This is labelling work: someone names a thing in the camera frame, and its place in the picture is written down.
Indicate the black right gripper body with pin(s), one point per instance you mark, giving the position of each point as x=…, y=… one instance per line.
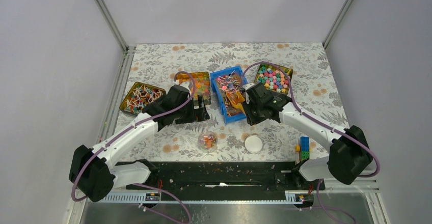
x=253, y=113

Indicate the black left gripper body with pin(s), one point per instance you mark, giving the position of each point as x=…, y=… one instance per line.
x=187, y=114

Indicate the yellow plastic scoop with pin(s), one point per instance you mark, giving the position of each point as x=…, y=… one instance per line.
x=236, y=99

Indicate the blue plastic candy bin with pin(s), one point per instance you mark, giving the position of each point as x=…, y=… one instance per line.
x=226, y=85

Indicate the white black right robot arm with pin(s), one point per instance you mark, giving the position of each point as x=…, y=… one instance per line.
x=349, y=153

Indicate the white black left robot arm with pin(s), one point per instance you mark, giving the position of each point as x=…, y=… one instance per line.
x=95, y=172

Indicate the tin of star candies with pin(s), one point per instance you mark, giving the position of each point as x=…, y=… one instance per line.
x=273, y=79

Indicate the white round jar lid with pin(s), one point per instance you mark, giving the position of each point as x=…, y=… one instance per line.
x=253, y=144

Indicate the clear glass jar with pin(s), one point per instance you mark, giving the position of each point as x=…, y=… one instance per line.
x=208, y=141

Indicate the tin of orange gummies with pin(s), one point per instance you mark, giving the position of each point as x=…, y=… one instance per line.
x=202, y=85

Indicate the tin of lollipops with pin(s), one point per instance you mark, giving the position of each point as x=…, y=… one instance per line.
x=139, y=96

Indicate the colourful toy block train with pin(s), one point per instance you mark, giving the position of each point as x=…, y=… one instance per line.
x=303, y=148

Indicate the floral table cloth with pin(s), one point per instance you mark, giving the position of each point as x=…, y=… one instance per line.
x=313, y=84

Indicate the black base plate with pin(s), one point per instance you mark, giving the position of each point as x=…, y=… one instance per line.
x=230, y=177

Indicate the grey slotted cable duct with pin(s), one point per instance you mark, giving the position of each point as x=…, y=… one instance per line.
x=153, y=197

